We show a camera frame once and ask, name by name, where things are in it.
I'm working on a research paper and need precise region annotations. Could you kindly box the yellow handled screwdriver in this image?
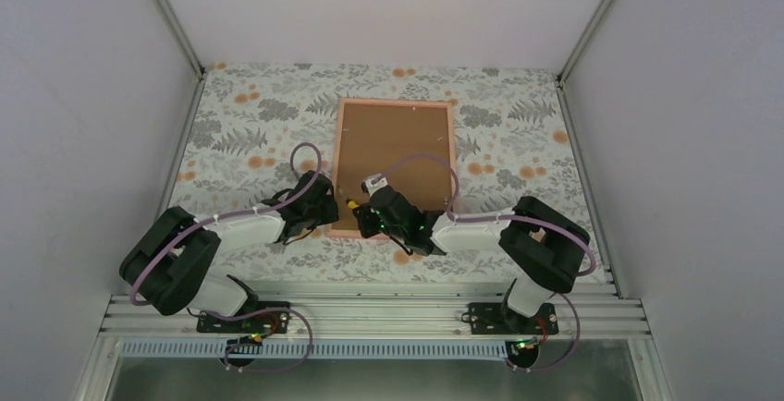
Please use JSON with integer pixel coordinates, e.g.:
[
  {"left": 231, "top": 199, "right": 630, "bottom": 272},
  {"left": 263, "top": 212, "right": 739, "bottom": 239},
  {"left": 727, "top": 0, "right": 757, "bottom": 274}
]
[{"left": 337, "top": 188, "right": 361, "bottom": 211}]

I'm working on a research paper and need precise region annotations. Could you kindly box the pink wooden photo frame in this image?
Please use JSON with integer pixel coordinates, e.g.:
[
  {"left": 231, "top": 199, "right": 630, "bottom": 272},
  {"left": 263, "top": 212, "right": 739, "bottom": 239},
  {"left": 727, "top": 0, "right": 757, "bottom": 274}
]
[{"left": 331, "top": 98, "right": 457, "bottom": 210}]

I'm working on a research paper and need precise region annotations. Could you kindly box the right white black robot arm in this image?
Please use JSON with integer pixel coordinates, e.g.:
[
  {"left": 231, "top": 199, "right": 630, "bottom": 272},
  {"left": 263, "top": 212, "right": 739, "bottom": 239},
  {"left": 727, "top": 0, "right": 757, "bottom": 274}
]
[{"left": 349, "top": 186, "right": 596, "bottom": 334}]

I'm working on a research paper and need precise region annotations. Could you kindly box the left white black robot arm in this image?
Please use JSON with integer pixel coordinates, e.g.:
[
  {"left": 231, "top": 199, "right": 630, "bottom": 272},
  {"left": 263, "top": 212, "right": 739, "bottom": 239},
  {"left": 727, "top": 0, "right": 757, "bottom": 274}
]
[{"left": 118, "top": 171, "right": 338, "bottom": 332}]

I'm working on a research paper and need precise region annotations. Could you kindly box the floral patterned table mat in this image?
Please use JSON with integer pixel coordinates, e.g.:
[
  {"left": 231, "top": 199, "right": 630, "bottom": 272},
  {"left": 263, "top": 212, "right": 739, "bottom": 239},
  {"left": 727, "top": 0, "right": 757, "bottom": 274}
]
[{"left": 171, "top": 64, "right": 594, "bottom": 283}]

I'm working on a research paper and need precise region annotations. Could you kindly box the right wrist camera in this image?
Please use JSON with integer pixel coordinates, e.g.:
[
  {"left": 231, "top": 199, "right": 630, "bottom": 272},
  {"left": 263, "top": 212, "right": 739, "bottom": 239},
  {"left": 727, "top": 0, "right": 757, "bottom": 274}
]
[{"left": 361, "top": 174, "right": 388, "bottom": 197}]

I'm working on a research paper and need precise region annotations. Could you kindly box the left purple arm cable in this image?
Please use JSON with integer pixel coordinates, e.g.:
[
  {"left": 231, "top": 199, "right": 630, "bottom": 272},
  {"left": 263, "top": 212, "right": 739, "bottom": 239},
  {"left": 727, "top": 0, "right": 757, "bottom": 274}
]
[{"left": 129, "top": 141, "right": 324, "bottom": 308}]

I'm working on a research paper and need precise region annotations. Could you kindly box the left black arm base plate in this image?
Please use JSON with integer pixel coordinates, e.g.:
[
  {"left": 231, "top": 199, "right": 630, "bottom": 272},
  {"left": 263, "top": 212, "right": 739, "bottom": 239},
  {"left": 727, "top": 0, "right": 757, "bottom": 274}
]
[{"left": 196, "top": 300, "right": 290, "bottom": 336}]

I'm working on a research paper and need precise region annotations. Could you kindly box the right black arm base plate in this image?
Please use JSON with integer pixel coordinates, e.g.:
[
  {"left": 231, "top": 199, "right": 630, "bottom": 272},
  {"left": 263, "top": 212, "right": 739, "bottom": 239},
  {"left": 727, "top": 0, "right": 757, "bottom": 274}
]
[{"left": 460, "top": 302, "right": 559, "bottom": 335}]

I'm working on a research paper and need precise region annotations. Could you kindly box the aluminium mounting rail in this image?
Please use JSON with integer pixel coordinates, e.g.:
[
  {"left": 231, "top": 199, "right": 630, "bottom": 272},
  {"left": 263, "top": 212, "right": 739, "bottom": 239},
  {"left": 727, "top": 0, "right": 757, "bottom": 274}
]
[{"left": 99, "top": 294, "right": 652, "bottom": 340}]

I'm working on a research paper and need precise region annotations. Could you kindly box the grey slotted cable duct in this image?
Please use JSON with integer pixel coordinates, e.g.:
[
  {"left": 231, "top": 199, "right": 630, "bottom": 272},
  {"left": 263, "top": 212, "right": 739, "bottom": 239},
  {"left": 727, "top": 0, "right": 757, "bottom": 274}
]
[{"left": 121, "top": 338, "right": 508, "bottom": 361}]

